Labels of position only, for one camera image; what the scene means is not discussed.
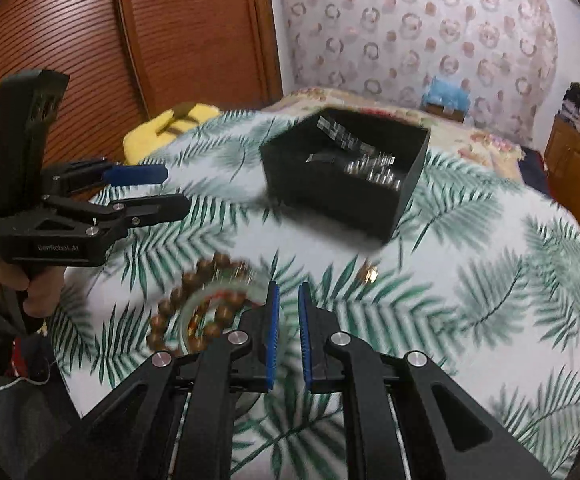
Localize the brown wooden bead bracelet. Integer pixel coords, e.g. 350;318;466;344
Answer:
146;251;259;357

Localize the pale green jade bangle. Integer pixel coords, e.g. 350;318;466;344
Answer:
176;278;268;354

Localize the black square jewelry box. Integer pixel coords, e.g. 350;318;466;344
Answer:
260;107;430;243

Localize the person's left hand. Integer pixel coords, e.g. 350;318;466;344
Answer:
0;258;66;318

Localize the yellow plush pillow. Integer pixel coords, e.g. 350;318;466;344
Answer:
123;103;222;165

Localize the brown louvered wardrobe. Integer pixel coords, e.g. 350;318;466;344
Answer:
0;0;281;162

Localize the small gold earring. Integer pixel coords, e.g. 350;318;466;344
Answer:
356;260;378;285

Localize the palm leaf print blanket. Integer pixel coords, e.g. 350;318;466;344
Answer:
49;112;580;479

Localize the floral bed sheet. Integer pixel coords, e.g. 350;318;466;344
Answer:
264;87;550;196

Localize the circle-patterned sheer curtain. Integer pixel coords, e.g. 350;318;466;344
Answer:
281;0;558;144

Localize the white cable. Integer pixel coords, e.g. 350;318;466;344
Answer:
0;358;57;426

